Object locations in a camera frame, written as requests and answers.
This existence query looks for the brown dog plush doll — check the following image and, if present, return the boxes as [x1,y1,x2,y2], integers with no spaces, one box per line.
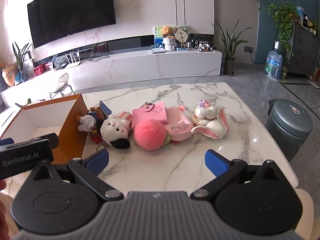
[75,107,106,144]

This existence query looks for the white crochet bunny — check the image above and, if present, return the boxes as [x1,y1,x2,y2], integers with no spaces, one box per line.
[191,100,229,140]

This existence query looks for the pink fluffy peach plush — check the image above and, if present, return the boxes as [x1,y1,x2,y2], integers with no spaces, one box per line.
[133,119,171,151]

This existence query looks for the pink leather card wallet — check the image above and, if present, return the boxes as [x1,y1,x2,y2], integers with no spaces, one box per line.
[131,101,168,130]

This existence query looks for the pink pouch bag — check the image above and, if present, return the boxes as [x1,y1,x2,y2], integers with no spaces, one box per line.
[164,105,194,142]

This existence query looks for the person left hand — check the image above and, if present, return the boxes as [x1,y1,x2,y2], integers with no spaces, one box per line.
[0,192,10,240]

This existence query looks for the green bird figurine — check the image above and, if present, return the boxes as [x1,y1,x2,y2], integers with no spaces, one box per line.
[15,98,32,108]

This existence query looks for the orange cardboard box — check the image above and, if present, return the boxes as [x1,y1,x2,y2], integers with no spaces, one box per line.
[1,94,87,164]

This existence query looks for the potted plant on cabinet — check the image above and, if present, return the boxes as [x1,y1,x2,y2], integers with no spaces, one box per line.
[12,42,31,82]

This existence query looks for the pink striped plush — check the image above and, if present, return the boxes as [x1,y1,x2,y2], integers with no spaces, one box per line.
[117,111,132,127]

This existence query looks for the copper acorn vase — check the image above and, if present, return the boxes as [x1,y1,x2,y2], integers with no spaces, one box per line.
[2,63,18,87]

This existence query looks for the small white swivel stool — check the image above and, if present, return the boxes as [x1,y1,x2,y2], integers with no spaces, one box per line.
[48,73,75,99]

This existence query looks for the grey trash bin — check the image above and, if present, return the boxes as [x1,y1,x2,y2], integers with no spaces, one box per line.
[265,99,313,161]

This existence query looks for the white marble tv cabinet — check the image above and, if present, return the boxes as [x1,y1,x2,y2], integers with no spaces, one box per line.
[1,50,222,106]

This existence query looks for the white wifi router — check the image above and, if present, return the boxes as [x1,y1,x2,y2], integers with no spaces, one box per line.
[65,51,81,68]

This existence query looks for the blue water bottle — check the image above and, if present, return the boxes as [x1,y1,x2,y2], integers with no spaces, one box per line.
[265,41,283,81]

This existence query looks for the black white cow figurines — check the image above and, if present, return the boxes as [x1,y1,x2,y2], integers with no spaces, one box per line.
[193,39,216,52]

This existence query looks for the potted green floor plant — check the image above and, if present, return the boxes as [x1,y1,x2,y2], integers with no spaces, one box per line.
[211,20,252,76]

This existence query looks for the teddy bear in pot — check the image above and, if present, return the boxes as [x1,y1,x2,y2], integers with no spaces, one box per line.
[161,25,176,52]

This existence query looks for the round paper fan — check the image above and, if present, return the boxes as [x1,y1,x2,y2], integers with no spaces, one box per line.
[174,24,189,48]

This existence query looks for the blue landscape painting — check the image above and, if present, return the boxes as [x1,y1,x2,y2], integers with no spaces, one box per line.
[153,25,166,48]

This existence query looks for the hanging ivy plant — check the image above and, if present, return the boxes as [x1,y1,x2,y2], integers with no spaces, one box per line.
[255,3,298,63]

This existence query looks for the white cow plush keychain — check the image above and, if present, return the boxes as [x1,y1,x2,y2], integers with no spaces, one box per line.
[97,114,131,150]

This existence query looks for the black wall television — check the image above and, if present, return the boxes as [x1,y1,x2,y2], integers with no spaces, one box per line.
[27,0,116,48]

